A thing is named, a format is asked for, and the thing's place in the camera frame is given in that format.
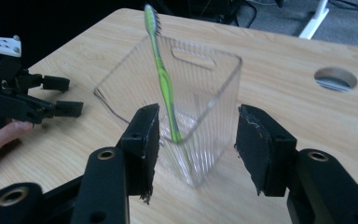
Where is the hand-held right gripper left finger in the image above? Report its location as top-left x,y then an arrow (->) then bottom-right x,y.
117,103 -> 161,205

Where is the white metal stand leg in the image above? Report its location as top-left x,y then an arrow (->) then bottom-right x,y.
297,0 -> 331,41

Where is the green toothbrush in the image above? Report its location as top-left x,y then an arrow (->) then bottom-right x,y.
144,3 -> 184,145

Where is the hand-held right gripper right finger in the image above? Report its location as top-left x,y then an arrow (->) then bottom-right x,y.
234,104 -> 298,198

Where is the black cable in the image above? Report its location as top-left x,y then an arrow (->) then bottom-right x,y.
328,0 -> 358,13
235,0 -> 258,29

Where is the clear plastic ribbed container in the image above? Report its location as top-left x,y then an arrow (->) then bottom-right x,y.
93,34 -> 243,189

